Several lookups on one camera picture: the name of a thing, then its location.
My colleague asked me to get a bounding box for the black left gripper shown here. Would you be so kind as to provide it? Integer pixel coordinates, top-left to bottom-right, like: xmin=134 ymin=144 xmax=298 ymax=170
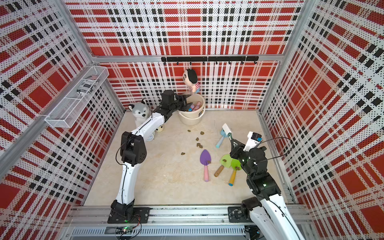
xmin=170 ymin=93 xmax=193 ymax=112

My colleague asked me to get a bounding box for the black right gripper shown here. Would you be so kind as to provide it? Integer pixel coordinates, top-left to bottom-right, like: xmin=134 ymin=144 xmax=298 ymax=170
xmin=230 ymin=139 xmax=254 ymax=179

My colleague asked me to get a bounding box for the purple square trowel pink handle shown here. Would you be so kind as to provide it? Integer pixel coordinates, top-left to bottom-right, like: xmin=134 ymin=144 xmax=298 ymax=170
xmin=193 ymin=102 xmax=202 ymax=111

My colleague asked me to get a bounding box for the light blue hand trowel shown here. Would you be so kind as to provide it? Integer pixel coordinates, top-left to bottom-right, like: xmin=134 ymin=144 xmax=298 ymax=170
xmin=216 ymin=129 xmax=228 ymax=148

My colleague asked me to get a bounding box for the white brush green handle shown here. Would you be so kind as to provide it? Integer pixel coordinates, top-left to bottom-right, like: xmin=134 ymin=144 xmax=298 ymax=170
xmin=222 ymin=124 xmax=234 ymax=145

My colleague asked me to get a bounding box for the purple pointed trowel row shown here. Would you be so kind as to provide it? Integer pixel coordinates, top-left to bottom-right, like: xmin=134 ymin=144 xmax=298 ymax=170
xmin=200 ymin=150 xmax=211 ymax=182

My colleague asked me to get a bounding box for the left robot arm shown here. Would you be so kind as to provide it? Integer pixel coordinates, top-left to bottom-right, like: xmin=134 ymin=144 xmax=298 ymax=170
xmin=110 ymin=90 xmax=192 ymax=221

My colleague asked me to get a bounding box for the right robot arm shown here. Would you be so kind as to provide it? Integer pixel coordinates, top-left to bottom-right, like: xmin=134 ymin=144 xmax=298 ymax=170
xmin=230 ymin=140 xmax=304 ymax=240

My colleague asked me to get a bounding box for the beige plastic bucket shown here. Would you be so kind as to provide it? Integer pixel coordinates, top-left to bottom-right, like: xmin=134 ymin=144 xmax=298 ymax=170
xmin=178 ymin=94 xmax=206 ymax=126

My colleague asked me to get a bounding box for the doll with black hat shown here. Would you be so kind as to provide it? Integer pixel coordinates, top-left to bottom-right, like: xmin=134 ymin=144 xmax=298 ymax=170
xmin=183 ymin=69 xmax=200 ymax=94

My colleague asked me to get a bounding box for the panda face squishy ball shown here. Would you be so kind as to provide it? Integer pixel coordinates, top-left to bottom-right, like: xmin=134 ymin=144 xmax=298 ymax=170
xmin=156 ymin=125 xmax=164 ymax=133

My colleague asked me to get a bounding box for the grey white husky plush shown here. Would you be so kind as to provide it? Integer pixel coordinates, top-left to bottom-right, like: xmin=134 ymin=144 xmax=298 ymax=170
xmin=128 ymin=99 xmax=152 ymax=128

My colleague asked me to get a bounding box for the white alarm clock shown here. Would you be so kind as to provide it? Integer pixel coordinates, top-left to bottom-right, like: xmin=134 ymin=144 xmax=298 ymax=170
xmin=146 ymin=133 xmax=155 ymax=142

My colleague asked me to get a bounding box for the can in shelf basket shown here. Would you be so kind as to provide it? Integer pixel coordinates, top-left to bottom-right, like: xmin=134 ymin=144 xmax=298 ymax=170
xmin=76 ymin=75 xmax=99 ymax=96

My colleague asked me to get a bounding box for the green circuit board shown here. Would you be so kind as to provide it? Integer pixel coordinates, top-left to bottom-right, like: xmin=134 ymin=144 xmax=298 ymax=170
xmin=115 ymin=227 xmax=134 ymax=235

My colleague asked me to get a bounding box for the green trowel yellow handle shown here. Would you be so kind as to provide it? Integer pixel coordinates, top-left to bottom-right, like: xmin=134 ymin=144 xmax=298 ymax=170
xmin=229 ymin=159 xmax=242 ymax=187

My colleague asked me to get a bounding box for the light green trowel wooden handle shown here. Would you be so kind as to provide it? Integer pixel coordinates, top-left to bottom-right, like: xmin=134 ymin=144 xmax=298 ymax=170
xmin=214 ymin=154 xmax=233 ymax=177

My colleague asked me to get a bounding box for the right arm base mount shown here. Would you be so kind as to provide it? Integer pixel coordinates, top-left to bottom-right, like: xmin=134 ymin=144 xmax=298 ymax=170
xmin=228 ymin=197 xmax=262 ymax=223

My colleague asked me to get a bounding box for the black hook rail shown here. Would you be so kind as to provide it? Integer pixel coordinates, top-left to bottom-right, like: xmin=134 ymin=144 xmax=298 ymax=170
xmin=161 ymin=56 xmax=260 ymax=64

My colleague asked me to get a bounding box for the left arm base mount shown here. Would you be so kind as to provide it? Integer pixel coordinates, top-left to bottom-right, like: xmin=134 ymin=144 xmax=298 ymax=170
xmin=108 ymin=200 xmax=151 ymax=224

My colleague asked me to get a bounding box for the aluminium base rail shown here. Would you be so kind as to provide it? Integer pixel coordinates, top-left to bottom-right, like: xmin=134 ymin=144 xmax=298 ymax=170
xmin=59 ymin=205 xmax=255 ymax=240

